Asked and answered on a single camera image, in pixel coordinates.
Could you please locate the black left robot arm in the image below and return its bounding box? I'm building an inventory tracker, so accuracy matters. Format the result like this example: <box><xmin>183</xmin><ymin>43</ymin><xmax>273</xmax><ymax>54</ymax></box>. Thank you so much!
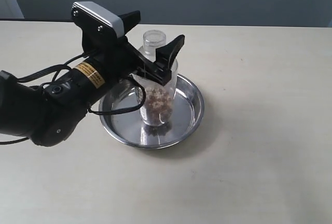
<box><xmin>1</xmin><ymin>2</ymin><xmax>185</xmax><ymax>147</ymax></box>

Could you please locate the clear plastic shaker bottle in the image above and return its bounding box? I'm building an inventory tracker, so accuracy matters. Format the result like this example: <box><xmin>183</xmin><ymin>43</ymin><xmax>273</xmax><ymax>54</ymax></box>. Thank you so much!
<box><xmin>132</xmin><ymin>30</ymin><xmax>178</xmax><ymax>127</ymax></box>

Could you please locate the round stainless steel dish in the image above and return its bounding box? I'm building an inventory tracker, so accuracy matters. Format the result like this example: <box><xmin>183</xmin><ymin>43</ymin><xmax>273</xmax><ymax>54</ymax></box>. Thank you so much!
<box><xmin>100</xmin><ymin>74</ymin><xmax>204</xmax><ymax>149</ymax></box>

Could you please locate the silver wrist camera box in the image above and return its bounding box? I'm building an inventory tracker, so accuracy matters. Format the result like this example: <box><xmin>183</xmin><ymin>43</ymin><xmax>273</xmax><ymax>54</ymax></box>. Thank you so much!
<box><xmin>72</xmin><ymin>1</ymin><xmax>125</xmax><ymax>38</ymax></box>

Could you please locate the black camera cable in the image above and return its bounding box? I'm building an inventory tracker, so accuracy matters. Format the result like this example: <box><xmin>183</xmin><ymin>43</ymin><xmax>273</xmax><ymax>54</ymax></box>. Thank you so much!
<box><xmin>0</xmin><ymin>50</ymin><xmax>146</xmax><ymax>146</ymax></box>

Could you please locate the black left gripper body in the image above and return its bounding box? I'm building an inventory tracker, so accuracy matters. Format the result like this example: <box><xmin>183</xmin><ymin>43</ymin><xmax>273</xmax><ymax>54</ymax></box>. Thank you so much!
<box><xmin>74</xmin><ymin>23</ymin><xmax>134</xmax><ymax>79</ymax></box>

